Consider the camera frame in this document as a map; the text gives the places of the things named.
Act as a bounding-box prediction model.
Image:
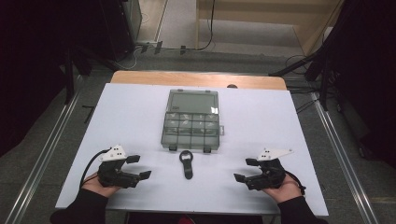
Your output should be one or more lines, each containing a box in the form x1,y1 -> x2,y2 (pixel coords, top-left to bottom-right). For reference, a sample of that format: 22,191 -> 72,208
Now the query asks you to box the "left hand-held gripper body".
96,144 -> 141,189

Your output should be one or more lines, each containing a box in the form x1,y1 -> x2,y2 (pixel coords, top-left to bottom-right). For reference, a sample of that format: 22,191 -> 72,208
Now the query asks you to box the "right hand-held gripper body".
244,147 -> 294,191

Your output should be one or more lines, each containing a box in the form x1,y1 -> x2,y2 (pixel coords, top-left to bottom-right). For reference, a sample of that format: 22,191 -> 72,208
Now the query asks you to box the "person's right hand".
261,172 -> 304,205

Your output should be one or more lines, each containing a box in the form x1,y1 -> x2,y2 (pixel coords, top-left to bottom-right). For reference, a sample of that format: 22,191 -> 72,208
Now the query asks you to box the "person's left hand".
81,172 -> 121,199

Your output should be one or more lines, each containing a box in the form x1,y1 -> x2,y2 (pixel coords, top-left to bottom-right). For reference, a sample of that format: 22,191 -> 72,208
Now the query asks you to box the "white board sheet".
54,82 -> 330,217

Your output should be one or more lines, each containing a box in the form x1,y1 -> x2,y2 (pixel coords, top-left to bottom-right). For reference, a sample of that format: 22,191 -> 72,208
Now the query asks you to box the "black bottle opener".
178,149 -> 195,181

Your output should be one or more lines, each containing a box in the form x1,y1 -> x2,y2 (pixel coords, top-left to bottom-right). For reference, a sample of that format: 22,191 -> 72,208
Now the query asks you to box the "clear plastic compartment box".
160,89 -> 225,154

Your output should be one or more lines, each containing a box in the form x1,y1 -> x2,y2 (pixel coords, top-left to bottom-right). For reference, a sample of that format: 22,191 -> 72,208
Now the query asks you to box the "wooden table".
110,70 -> 288,91

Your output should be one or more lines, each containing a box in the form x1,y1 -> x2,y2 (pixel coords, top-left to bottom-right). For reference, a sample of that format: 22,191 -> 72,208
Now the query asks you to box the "black metal stand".
62,46 -> 94,105

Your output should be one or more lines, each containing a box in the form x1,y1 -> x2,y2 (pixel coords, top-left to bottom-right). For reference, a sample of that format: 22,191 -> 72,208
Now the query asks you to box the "black tripod stand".
268,0 -> 347,112

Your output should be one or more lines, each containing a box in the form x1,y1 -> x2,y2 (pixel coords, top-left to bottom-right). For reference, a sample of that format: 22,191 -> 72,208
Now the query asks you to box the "black cabinet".
98,0 -> 143,63

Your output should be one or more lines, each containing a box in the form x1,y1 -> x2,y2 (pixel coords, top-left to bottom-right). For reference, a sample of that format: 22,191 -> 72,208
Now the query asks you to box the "dark curtain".
0,0 -> 106,158
326,0 -> 396,171

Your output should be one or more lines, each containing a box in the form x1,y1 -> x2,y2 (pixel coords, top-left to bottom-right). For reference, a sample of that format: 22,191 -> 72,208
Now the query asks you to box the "light wooden platform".
195,0 -> 345,56

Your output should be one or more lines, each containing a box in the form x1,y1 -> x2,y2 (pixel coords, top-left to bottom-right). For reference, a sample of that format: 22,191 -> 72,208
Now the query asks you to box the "left hand-held gripper cable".
79,148 -> 110,189

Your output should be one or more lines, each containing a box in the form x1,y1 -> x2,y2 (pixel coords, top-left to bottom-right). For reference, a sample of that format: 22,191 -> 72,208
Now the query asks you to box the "hand-held gripper cable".
284,170 -> 307,196
79,148 -> 110,189

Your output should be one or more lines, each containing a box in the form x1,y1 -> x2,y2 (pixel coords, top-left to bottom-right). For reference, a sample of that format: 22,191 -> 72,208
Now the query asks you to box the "right hand-held gripper cable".
284,170 -> 307,196

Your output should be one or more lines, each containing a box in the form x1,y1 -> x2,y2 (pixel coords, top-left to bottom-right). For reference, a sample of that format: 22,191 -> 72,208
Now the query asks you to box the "metal floor rail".
309,91 -> 380,224
3,74 -> 86,224

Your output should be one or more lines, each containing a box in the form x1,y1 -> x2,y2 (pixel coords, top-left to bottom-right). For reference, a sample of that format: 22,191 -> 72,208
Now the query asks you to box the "white floor cable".
114,46 -> 139,71

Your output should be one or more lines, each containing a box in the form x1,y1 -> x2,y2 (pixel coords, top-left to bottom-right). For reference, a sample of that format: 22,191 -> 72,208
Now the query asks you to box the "black hanging cable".
179,0 -> 217,52

